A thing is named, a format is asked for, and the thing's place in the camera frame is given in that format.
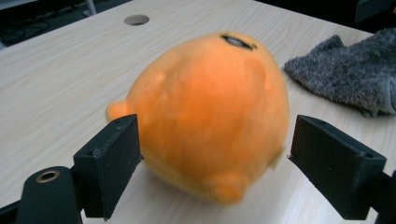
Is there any orange plush toy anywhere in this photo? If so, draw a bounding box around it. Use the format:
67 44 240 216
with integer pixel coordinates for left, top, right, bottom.
105 31 291 205

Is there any white metal stand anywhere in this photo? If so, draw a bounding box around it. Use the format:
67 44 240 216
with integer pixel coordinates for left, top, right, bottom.
82 0 98 18

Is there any bundle of dark cables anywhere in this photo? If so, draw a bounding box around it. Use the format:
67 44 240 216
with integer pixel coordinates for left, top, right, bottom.
0 19 52 47

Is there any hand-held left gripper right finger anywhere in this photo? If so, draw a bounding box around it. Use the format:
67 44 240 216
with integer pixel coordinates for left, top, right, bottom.
287 114 388 221

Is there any grey fluffy cloth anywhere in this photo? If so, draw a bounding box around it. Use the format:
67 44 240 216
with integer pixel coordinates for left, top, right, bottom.
283 27 396 119

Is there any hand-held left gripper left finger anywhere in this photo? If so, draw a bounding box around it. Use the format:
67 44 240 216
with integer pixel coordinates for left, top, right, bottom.
73 113 145 221

